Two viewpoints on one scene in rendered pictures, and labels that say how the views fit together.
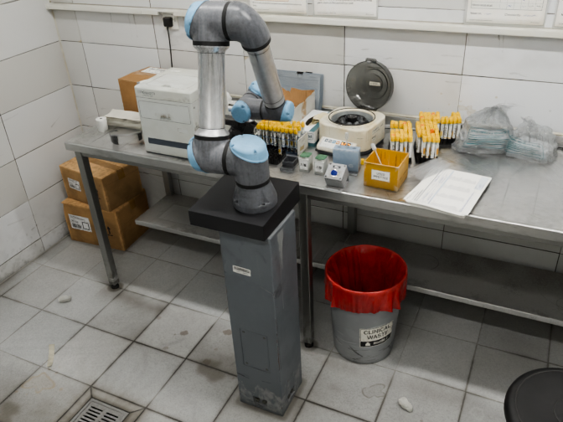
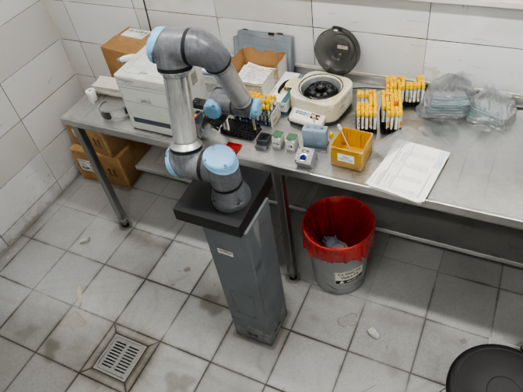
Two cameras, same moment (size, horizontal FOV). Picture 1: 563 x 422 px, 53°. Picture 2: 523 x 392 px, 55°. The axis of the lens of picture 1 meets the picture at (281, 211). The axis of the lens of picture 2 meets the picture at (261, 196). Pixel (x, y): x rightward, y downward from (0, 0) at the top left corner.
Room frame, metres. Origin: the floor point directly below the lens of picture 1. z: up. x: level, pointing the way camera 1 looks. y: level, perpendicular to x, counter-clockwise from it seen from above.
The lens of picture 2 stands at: (0.33, -0.15, 2.28)
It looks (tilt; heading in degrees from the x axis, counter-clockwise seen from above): 45 degrees down; 5
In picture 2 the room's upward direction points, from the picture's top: 10 degrees counter-clockwise
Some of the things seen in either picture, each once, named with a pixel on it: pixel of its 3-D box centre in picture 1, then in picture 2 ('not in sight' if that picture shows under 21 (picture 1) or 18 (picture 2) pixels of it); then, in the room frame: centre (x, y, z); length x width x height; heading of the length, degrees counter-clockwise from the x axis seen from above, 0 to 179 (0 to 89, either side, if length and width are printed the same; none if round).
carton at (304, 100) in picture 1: (279, 112); (253, 78); (2.44, -0.02, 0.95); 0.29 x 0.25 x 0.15; 153
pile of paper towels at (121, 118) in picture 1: (126, 119); (114, 86); (2.61, 0.73, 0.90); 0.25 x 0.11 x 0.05; 63
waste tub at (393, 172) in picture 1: (386, 169); (351, 148); (1.87, -0.40, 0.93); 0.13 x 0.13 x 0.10; 60
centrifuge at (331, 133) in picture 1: (349, 131); (319, 99); (2.22, -0.31, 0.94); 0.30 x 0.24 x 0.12; 144
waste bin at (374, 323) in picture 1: (363, 305); (337, 247); (1.92, -0.34, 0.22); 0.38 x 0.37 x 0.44; 63
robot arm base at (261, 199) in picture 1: (254, 188); (229, 188); (1.65, 0.09, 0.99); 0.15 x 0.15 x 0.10
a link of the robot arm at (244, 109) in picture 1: (249, 108); (219, 103); (1.95, 0.10, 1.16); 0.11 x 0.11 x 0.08; 68
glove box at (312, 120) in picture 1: (315, 125); (287, 90); (2.34, -0.17, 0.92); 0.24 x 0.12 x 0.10; 153
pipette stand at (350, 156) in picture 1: (346, 159); (315, 137); (1.97, -0.27, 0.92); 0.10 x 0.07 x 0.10; 69
